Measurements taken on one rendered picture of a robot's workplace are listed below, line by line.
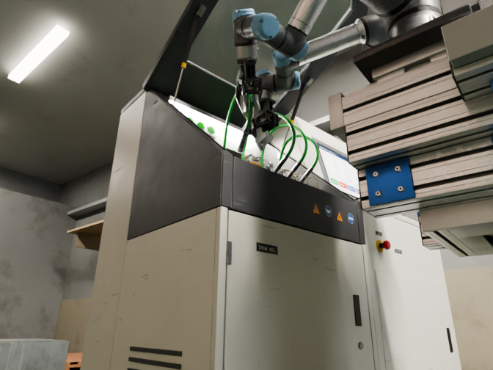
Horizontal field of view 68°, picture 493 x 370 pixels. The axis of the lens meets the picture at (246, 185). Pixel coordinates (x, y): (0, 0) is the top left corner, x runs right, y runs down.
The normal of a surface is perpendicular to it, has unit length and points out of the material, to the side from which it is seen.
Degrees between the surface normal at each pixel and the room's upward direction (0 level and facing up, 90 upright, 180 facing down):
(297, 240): 90
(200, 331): 90
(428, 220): 90
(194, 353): 90
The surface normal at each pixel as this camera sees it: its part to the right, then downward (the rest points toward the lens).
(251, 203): 0.66, -0.26
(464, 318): -0.63, -0.29
